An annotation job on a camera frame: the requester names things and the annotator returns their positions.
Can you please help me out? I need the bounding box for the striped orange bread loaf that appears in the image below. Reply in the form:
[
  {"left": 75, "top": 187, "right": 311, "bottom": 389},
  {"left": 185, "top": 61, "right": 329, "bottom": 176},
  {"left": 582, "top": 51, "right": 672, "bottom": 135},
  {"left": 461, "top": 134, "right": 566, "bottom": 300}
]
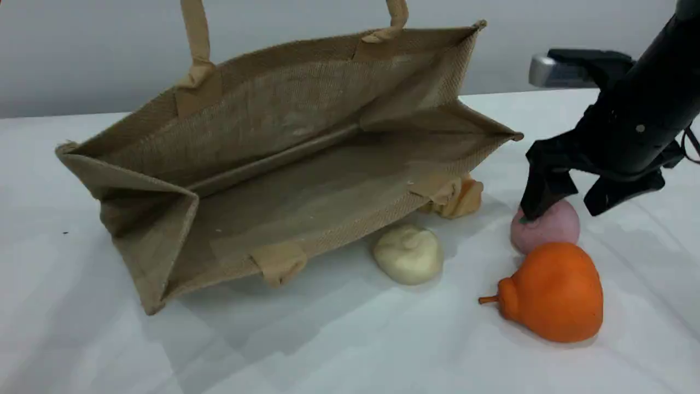
[{"left": 418, "top": 174, "right": 485, "bottom": 221}]

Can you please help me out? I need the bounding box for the cream white round bun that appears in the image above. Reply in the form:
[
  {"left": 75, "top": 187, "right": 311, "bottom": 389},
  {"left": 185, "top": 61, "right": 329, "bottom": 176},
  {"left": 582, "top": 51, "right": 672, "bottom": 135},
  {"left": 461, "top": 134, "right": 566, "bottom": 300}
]
[{"left": 373, "top": 224, "right": 445, "bottom": 286}]

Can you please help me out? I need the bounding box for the pink peach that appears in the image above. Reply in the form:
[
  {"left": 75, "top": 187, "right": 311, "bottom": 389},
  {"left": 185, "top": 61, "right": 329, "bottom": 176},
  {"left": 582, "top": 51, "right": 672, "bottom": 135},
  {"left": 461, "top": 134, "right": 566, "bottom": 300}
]
[{"left": 510, "top": 198, "right": 581, "bottom": 256}]

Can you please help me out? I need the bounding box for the brown jute tote bag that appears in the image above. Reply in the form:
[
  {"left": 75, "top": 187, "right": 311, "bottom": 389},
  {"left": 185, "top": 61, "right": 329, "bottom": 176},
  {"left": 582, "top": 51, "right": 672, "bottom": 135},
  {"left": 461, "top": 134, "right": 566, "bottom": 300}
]
[{"left": 55, "top": 0, "right": 524, "bottom": 316}]

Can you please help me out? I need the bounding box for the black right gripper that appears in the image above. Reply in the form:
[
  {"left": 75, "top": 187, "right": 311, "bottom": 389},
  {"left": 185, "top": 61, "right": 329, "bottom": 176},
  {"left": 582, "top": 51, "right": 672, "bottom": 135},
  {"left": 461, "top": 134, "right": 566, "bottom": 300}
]
[{"left": 520, "top": 82, "right": 687, "bottom": 222}]

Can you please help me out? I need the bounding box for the orange toy pear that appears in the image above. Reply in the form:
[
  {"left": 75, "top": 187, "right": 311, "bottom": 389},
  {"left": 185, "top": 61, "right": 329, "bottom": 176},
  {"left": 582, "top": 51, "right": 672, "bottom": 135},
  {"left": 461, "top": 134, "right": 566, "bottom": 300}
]
[{"left": 479, "top": 242, "right": 604, "bottom": 344}]

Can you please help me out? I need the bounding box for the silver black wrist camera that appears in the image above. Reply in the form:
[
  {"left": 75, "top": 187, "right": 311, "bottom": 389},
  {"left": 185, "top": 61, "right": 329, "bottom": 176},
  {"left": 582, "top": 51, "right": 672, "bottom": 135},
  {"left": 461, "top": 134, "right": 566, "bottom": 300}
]
[{"left": 529, "top": 49, "right": 636, "bottom": 89}]

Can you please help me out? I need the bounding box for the black cable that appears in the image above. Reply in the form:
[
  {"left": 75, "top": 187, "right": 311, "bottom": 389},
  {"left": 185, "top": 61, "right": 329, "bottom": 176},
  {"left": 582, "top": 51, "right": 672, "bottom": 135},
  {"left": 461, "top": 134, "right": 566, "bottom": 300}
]
[{"left": 682, "top": 125, "right": 700, "bottom": 165}]

